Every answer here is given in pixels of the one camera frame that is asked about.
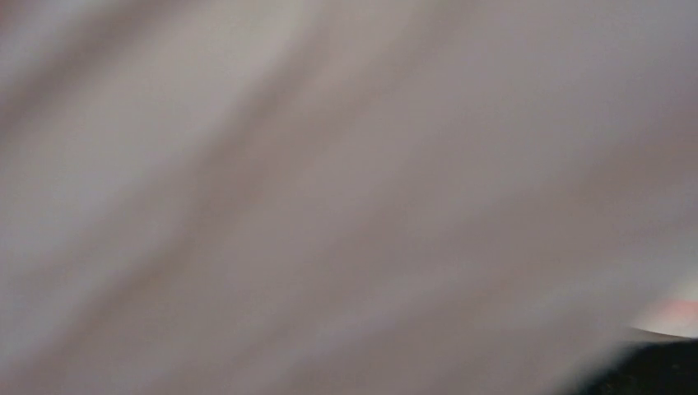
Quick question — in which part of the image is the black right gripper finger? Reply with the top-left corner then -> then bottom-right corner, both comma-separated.
566,338 -> 697,395

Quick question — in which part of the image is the pink plastic bag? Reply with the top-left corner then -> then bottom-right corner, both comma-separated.
1,1 -> 697,394

